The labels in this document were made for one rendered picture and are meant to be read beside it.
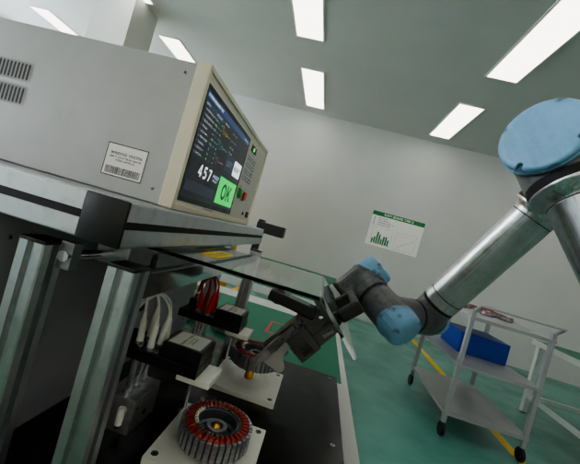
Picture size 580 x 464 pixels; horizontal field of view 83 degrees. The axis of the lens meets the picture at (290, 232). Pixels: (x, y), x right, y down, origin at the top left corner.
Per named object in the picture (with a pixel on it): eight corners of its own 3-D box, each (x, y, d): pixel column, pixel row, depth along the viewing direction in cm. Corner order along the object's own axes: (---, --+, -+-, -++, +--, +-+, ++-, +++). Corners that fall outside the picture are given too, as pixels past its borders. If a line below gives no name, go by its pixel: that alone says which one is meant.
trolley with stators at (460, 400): (466, 400, 324) (493, 302, 324) (529, 471, 224) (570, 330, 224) (405, 381, 331) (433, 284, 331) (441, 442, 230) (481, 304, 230)
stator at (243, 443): (250, 429, 57) (257, 408, 57) (241, 478, 46) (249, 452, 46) (189, 411, 57) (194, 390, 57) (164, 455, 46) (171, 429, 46)
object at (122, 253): (150, 266, 48) (157, 238, 48) (124, 269, 42) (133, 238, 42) (121, 257, 48) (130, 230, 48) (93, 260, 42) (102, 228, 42)
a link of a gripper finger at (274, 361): (267, 388, 65) (298, 356, 70) (249, 365, 66) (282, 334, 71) (262, 388, 68) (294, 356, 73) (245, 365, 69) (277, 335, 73)
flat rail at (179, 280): (254, 263, 95) (257, 253, 95) (124, 305, 33) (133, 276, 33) (250, 262, 95) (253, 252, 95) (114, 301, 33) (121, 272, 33)
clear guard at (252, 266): (343, 315, 62) (353, 284, 62) (355, 361, 38) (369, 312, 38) (185, 266, 66) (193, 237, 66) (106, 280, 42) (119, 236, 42)
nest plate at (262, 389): (282, 379, 82) (283, 374, 82) (272, 410, 67) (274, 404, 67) (226, 360, 83) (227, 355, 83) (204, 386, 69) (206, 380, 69)
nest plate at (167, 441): (264, 436, 58) (266, 429, 58) (243, 504, 43) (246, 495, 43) (186, 408, 59) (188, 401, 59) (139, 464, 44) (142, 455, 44)
